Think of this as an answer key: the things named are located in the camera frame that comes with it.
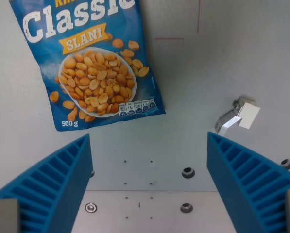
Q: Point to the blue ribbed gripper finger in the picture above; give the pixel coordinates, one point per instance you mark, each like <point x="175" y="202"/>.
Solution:
<point x="62" y="179"/>
<point x="237" y="174"/>

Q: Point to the grey hex socket bolt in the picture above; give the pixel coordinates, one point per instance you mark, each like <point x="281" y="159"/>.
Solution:
<point x="92" y="173"/>
<point x="186" y="208"/>
<point x="188" y="172"/>
<point x="286" y="163"/>

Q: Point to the shiny silver flat screw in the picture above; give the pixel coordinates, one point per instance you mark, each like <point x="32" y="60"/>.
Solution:
<point x="91" y="207"/>

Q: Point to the blue salted peanuts bag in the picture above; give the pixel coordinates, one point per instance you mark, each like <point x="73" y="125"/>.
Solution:
<point x="91" y="72"/>

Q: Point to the silver metal bracket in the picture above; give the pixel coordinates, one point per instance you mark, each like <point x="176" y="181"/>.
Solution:
<point x="239" y="116"/>

